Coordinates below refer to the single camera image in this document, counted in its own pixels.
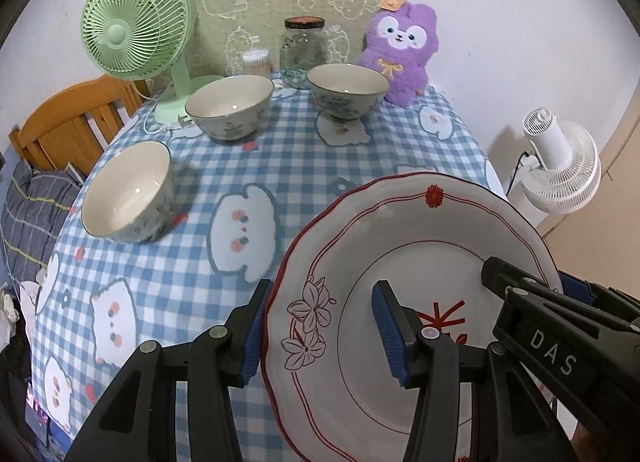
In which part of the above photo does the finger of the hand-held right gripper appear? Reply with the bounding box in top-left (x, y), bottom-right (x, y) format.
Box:
top-left (481, 256), bottom-right (640, 360)
top-left (557, 269), bottom-right (640, 328)

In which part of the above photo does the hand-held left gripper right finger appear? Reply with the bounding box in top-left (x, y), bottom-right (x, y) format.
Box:
top-left (371, 279), bottom-right (576, 462)

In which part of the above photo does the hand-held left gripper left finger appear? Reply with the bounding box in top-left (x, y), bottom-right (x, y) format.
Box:
top-left (65, 279), bottom-right (275, 462)

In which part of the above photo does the white plate with red pattern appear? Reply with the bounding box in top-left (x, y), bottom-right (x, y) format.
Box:
top-left (260, 173), bottom-right (563, 462)

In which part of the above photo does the floral ceramic bowl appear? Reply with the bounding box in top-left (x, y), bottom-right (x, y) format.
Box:
top-left (185, 74), bottom-right (275, 143)
top-left (81, 141), bottom-right (174, 244)
top-left (307, 63), bottom-right (391, 123)

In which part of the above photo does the beige door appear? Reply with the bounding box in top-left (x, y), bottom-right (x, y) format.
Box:
top-left (537, 92), bottom-right (640, 283)

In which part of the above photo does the white standing fan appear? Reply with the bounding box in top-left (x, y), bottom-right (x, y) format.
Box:
top-left (505, 108), bottom-right (602, 215)

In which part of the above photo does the blue checked tablecloth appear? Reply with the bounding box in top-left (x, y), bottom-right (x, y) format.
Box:
top-left (27, 72), bottom-right (506, 462)

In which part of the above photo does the purple plush toy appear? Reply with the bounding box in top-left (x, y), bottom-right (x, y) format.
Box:
top-left (356, 0), bottom-right (441, 108)

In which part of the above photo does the white crumpled cloth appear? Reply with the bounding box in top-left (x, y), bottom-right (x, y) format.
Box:
top-left (0, 292), bottom-right (23, 338)

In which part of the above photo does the grey plaid pillow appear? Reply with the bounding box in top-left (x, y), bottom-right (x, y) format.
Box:
top-left (0, 159), bottom-right (83, 283)

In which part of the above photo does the cotton swab container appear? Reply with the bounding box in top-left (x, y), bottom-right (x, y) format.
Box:
top-left (241, 48), bottom-right (272, 77)

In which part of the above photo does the glass jar with dark lid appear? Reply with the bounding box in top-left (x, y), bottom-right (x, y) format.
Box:
top-left (279, 17), bottom-right (327, 89)

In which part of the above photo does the wooden bed headboard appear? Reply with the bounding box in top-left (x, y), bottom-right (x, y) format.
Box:
top-left (9, 76), bottom-right (151, 178)

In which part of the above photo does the green desk fan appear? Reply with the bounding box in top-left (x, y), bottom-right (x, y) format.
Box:
top-left (81, 0), bottom-right (226, 125)

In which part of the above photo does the black fan power cable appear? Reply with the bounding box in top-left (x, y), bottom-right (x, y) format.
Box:
top-left (505, 152), bottom-right (533, 195)

